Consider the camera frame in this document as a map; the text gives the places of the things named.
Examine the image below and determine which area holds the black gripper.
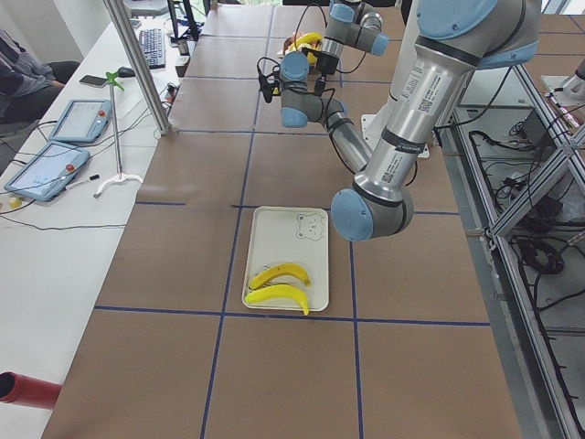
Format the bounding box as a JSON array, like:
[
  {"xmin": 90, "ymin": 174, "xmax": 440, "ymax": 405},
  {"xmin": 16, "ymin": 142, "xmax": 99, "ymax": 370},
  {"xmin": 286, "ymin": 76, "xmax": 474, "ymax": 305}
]
[
  {"xmin": 314, "ymin": 51, "xmax": 339, "ymax": 92},
  {"xmin": 269, "ymin": 73, "xmax": 282, "ymax": 97}
]

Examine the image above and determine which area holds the yellow banana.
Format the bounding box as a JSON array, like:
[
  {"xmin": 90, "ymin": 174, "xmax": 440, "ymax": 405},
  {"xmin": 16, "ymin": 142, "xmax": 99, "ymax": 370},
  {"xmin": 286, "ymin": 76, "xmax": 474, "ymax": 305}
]
[
  {"xmin": 294, "ymin": 32, "xmax": 323, "ymax": 48},
  {"xmin": 248, "ymin": 262, "xmax": 312, "ymax": 290},
  {"xmin": 244, "ymin": 284, "xmax": 309, "ymax": 316}
]

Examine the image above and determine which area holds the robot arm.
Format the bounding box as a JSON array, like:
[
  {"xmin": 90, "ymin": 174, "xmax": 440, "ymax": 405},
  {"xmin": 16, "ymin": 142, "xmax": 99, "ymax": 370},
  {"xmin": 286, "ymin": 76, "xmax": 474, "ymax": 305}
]
[
  {"xmin": 277, "ymin": 1, "xmax": 541, "ymax": 241},
  {"xmin": 314, "ymin": 1, "xmax": 389, "ymax": 95}
]

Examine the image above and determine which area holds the brown wicker basket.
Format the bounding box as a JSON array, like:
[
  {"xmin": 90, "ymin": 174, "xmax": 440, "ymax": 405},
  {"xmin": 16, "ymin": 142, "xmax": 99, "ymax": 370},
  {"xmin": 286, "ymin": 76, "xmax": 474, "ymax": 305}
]
[{"xmin": 281, "ymin": 34, "xmax": 323, "ymax": 78}]

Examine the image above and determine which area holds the black keyboard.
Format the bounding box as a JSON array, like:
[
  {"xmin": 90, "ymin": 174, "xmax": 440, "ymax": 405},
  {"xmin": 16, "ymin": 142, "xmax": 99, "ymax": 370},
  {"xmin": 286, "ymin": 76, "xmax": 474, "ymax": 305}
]
[{"xmin": 138, "ymin": 28, "xmax": 165, "ymax": 69}]

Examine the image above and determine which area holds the white bear tray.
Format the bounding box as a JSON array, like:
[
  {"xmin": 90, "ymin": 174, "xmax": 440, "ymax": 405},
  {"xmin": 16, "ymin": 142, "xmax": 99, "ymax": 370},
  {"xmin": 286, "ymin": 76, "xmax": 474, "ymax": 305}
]
[{"xmin": 241, "ymin": 206, "xmax": 329, "ymax": 314}]

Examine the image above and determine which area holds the reacher grabber stick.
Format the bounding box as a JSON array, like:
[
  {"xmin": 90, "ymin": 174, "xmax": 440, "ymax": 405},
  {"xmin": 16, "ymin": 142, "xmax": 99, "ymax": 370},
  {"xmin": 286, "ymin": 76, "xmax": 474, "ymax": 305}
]
[{"xmin": 93, "ymin": 72, "xmax": 144, "ymax": 199}]

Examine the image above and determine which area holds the black smartphone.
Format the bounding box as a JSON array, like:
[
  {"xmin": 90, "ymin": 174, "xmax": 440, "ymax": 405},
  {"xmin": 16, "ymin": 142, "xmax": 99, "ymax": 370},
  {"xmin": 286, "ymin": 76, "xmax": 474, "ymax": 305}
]
[{"xmin": 79, "ymin": 75, "xmax": 107, "ymax": 88}]

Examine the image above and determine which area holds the far teach pendant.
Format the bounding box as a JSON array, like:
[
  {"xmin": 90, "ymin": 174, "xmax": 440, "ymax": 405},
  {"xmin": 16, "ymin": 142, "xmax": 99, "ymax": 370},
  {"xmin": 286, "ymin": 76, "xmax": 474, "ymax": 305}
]
[{"xmin": 48, "ymin": 100, "xmax": 112, "ymax": 145}]

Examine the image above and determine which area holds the teach pendant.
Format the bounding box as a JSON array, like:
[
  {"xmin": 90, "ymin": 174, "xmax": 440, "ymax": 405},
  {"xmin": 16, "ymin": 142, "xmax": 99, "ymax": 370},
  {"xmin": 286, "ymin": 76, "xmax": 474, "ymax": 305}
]
[
  {"xmin": 48, "ymin": 100, "xmax": 112, "ymax": 145},
  {"xmin": 4, "ymin": 141, "xmax": 90, "ymax": 202}
]

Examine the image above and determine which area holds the near teach pendant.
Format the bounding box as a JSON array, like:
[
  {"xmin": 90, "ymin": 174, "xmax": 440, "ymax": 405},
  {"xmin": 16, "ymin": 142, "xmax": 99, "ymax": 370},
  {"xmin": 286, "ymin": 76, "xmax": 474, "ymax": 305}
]
[{"xmin": 4, "ymin": 141, "xmax": 90, "ymax": 202}]

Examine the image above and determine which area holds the seated person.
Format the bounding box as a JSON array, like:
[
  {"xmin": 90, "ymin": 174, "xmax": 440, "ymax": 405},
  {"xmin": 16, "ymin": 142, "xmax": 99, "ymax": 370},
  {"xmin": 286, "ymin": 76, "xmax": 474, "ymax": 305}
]
[{"xmin": 1, "ymin": 29, "xmax": 80, "ymax": 123}]

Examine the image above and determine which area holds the red cylinder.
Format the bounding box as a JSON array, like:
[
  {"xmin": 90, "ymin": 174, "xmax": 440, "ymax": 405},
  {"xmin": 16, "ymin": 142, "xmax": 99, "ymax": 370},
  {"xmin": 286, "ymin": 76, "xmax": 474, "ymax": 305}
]
[{"xmin": 1, "ymin": 371, "xmax": 62, "ymax": 410}]

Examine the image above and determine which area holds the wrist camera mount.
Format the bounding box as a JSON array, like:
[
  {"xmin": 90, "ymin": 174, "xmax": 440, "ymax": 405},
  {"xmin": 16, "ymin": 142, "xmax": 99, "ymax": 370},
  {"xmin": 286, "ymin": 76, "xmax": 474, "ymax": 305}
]
[{"xmin": 256, "ymin": 57, "xmax": 281, "ymax": 103}]

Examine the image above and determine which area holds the aluminium frame post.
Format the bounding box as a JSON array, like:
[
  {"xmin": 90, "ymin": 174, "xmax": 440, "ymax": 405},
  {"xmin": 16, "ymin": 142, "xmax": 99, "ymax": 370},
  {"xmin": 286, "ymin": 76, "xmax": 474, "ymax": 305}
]
[{"xmin": 103, "ymin": 0, "xmax": 171, "ymax": 135}]

